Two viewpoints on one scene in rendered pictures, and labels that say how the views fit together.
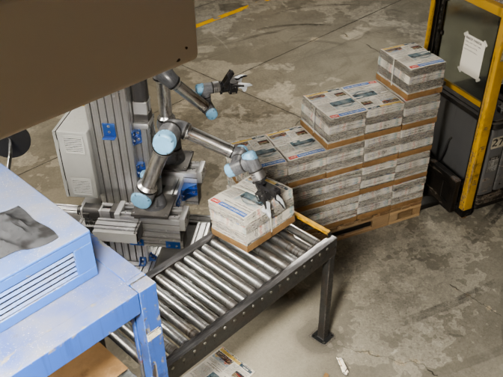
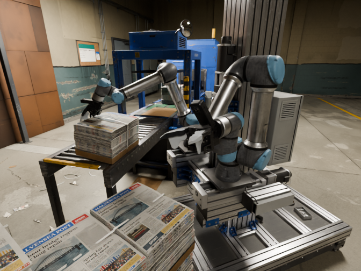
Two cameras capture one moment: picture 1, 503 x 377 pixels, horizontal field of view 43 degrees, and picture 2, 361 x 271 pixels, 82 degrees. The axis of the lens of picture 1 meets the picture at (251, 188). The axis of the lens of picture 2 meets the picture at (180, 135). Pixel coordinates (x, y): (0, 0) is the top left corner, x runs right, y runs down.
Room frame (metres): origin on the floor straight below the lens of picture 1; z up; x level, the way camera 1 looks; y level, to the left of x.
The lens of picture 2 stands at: (4.29, -0.25, 1.44)
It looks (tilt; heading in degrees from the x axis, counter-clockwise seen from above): 20 degrees down; 151
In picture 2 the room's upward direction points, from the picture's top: straight up
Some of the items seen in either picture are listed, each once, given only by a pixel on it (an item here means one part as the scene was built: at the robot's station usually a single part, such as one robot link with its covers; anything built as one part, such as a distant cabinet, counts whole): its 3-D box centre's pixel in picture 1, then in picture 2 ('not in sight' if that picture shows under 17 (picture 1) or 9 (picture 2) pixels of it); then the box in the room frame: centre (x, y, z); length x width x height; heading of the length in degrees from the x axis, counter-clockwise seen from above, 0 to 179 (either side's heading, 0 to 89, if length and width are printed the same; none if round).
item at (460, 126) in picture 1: (480, 141); not in sight; (4.34, -1.84, 0.40); 0.69 x 0.55 x 0.80; 23
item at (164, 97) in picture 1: (164, 98); (258, 116); (3.63, 0.55, 1.19); 0.15 x 0.12 x 0.55; 17
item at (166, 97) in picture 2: not in sight; (173, 93); (1.28, 1.31, 0.93); 0.38 x 0.30 x 0.26; 136
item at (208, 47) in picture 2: not in sight; (200, 77); (-0.21, 2.84, 1.04); 1.51 x 1.30 x 2.07; 136
